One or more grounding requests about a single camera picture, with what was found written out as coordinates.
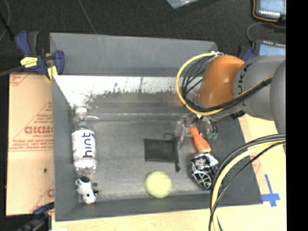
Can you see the black cloth pouch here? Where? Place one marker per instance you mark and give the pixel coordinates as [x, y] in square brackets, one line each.
[160, 150]

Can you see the brown cardboard board red print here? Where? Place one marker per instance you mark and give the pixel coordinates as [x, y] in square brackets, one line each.
[29, 119]

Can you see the clear plastic bottle white label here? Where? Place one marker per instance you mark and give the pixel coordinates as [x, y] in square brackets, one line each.
[84, 143]

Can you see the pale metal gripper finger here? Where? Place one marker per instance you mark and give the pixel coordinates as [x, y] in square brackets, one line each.
[181, 142]
[182, 127]

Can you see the orange toy carrot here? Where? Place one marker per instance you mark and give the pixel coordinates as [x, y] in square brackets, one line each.
[200, 141]

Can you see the black and white patterned object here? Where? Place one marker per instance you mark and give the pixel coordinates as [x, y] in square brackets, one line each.
[203, 170]

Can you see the black cylinder on white bracket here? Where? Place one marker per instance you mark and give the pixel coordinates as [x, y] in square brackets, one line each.
[237, 115]

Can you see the yellow-green ball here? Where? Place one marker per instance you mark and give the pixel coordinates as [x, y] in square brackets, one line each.
[158, 184]

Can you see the black and white toy cow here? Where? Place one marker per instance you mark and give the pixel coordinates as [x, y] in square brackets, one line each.
[86, 189]

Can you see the grey metal bin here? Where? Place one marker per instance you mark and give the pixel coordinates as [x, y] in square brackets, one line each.
[125, 138]

